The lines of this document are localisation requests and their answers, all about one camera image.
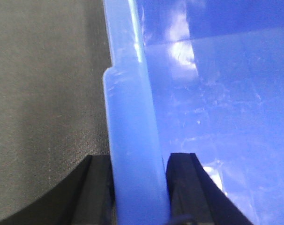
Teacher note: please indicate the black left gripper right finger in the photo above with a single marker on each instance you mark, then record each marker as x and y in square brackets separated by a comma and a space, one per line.
[194, 197]

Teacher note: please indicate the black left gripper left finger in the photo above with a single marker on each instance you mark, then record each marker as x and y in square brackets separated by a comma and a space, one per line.
[84, 197]

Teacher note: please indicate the blue plastic bin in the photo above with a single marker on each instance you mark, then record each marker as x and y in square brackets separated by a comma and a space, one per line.
[203, 77]

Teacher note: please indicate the dark conveyor belt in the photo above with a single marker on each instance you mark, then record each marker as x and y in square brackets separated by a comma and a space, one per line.
[53, 54]

